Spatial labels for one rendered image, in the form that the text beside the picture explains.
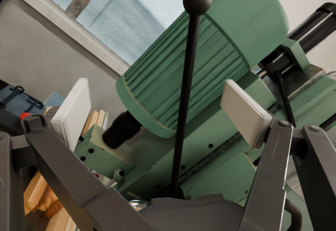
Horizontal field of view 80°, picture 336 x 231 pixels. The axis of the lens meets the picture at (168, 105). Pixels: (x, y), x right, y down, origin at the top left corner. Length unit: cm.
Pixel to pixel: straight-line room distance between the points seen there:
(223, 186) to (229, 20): 30
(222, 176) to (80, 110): 34
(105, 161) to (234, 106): 39
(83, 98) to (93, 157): 35
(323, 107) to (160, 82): 32
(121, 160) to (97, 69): 146
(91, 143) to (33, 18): 149
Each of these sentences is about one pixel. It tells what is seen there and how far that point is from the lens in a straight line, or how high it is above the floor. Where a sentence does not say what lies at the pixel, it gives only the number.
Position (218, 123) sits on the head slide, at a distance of 44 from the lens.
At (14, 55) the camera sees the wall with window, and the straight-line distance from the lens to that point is 203.
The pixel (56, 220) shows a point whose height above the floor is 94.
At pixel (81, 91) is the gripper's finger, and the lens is 17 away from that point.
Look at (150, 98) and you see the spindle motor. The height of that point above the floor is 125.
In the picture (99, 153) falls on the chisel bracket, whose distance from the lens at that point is 50.
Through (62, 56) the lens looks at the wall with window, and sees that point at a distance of 191.
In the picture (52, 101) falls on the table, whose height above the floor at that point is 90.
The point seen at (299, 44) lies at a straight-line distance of 51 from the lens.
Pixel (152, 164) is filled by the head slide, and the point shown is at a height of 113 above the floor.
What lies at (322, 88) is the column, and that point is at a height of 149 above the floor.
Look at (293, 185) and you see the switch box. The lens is 50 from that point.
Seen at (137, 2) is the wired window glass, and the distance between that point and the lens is 183.
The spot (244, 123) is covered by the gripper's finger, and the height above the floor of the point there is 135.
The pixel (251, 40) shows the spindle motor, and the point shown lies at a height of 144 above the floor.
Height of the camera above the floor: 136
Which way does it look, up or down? 15 degrees down
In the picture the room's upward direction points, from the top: 48 degrees clockwise
